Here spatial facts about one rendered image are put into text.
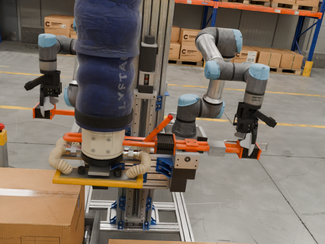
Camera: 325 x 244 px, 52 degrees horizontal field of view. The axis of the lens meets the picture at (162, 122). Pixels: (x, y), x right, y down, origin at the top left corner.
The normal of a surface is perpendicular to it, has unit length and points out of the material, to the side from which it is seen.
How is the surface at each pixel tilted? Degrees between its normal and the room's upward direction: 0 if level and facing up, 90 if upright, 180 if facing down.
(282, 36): 90
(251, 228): 0
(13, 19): 90
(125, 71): 70
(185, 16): 90
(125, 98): 75
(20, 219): 0
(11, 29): 90
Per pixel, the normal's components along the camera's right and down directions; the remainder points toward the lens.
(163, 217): 0.10, -0.92
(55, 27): 0.11, 0.40
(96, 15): -0.24, 0.18
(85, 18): -0.40, 0.30
